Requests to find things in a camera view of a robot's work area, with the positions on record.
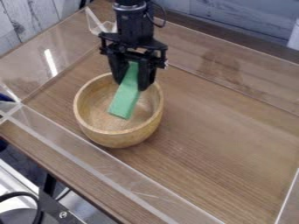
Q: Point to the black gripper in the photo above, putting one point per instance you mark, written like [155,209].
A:
[133,43]

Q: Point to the green rectangular block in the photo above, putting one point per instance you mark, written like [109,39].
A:
[127,94]

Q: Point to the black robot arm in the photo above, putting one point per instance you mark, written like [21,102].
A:
[129,2]

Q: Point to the brown wooden bowl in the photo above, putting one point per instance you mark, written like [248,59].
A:
[105,129]

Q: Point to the clear acrylic tray walls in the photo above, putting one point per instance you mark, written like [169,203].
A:
[220,163]

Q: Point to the blue object at edge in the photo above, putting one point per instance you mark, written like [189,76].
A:
[5,98]

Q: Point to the clear acrylic corner bracket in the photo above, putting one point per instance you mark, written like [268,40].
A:
[96,26]

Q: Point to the black metal table frame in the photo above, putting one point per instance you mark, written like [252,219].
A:
[53,212]

